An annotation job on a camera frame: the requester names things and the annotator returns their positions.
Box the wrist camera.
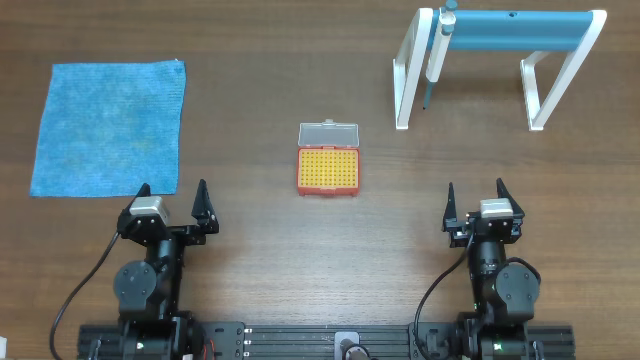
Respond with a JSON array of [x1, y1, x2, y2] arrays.
[[478, 198, 515, 220], [128, 195, 171, 226]]

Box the white pipette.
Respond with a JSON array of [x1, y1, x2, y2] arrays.
[[422, 0, 459, 111]]

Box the mounting rail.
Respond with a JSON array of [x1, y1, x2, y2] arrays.
[[77, 322, 576, 360]]

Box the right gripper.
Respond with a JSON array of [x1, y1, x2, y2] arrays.
[[442, 177, 525, 249]]

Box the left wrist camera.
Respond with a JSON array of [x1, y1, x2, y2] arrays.
[[128, 195, 171, 226]]

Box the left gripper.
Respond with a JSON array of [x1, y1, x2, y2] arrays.
[[117, 178, 220, 247]]

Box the red and yellow tip box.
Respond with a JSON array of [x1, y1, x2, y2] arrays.
[[296, 118, 361, 198]]

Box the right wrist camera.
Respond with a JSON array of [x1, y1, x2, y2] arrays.
[[478, 198, 515, 220]]

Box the blue cloth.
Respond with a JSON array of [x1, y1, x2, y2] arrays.
[[28, 59, 187, 199]]

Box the white and blue stand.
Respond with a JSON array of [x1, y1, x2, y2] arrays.
[[392, 6, 609, 132]]

